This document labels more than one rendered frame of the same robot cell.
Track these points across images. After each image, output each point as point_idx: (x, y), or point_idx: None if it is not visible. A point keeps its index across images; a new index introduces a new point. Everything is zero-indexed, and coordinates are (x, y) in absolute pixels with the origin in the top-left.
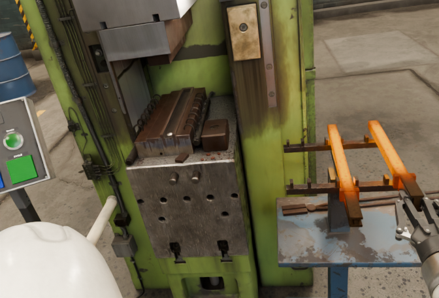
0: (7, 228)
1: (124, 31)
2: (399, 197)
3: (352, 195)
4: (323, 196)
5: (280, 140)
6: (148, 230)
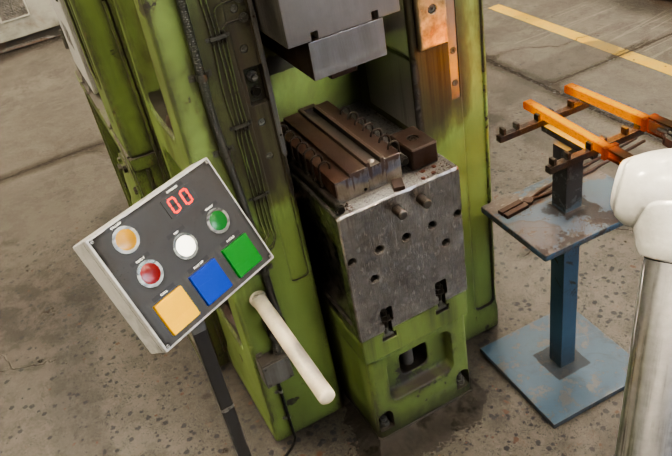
0: (630, 160)
1: (338, 37)
2: (658, 134)
3: (617, 149)
4: (526, 187)
5: (464, 138)
6: (356, 302)
